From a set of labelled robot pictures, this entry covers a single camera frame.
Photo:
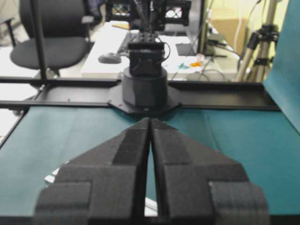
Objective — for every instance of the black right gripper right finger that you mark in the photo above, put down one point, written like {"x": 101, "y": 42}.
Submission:
{"x": 197, "y": 185}

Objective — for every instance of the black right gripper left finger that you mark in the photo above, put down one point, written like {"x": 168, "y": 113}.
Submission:
{"x": 104, "y": 185}

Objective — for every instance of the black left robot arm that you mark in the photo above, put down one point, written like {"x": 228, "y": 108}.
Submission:
{"x": 144, "y": 86}

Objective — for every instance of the teal backdrop sheet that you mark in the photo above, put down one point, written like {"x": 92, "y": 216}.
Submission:
{"x": 282, "y": 134}

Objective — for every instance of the grey computer mouse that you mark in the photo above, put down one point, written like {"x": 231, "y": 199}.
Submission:
{"x": 109, "y": 58}

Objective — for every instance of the white desk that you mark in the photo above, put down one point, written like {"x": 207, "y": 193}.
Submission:
{"x": 181, "y": 63}

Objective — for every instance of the cardboard box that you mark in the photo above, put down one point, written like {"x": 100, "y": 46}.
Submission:
{"x": 232, "y": 26}

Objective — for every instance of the black office chair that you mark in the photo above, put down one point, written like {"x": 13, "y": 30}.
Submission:
{"x": 66, "y": 25}

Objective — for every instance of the black frame rail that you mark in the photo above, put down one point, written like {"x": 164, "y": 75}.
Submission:
{"x": 96, "y": 93}

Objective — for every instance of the camera tripod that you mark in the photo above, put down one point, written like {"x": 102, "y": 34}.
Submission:
{"x": 260, "y": 39}

